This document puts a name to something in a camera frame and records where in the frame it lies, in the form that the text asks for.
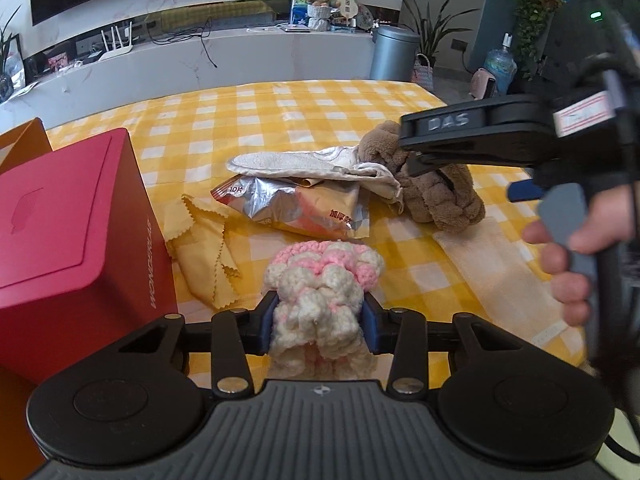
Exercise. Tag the bushy green pothos plant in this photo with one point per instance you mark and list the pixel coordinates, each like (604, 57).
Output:
(530, 15)

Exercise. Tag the white marble television console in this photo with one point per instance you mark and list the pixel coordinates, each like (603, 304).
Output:
(175, 65)

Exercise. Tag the green plant in glass vase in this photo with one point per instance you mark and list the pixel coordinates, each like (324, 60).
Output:
(7, 60)

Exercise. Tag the yellow zigzag-edged cloth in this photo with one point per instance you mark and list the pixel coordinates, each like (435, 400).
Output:
(200, 250)

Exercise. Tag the blue water jug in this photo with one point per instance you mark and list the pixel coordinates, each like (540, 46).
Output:
(500, 67)

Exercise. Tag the brown plush toy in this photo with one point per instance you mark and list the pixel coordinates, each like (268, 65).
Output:
(440, 200)

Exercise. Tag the person's right hand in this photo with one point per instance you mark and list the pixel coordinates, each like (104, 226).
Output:
(575, 300)

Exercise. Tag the round paper fan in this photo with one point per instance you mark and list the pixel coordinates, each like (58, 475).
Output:
(347, 12)

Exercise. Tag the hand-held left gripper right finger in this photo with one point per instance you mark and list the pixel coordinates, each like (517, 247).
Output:
(372, 325)

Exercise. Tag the pink white knitted toy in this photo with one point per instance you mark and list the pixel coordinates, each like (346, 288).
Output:
(320, 290)

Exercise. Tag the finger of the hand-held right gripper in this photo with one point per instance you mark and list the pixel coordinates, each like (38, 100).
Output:
(425, 164)
(525, 192)

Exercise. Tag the pink space heater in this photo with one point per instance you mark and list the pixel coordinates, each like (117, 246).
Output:
(482, 85)

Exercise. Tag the grey metal trash can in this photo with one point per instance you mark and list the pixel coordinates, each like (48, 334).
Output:
(395, 55)

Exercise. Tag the white router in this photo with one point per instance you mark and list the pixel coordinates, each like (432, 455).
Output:
(116, 52)

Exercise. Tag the brown teddy bear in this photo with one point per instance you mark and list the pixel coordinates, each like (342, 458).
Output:
(320, 0)

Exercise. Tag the red lidded box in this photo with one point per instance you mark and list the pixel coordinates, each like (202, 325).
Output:
(75, 220)

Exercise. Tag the silver snack bag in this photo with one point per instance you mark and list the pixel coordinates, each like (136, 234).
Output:
(300, 205)

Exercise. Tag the tall leafy floor plant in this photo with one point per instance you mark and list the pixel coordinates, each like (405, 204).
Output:
(440, 25)

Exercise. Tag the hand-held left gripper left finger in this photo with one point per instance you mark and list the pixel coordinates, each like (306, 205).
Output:
(267, 325)

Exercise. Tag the small photo card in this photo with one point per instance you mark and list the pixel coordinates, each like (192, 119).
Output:
(57, 62)

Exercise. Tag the orange cardboard box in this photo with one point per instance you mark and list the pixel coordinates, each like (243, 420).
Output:
(25, 145)

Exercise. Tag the cream fabric mitt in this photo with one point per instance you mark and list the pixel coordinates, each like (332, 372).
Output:
(300, 160)

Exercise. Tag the woven basket bag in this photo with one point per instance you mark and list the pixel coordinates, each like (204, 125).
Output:
(423, 72)

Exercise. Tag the yellow checked tablecloth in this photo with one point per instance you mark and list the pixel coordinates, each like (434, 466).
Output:
(300, 125)

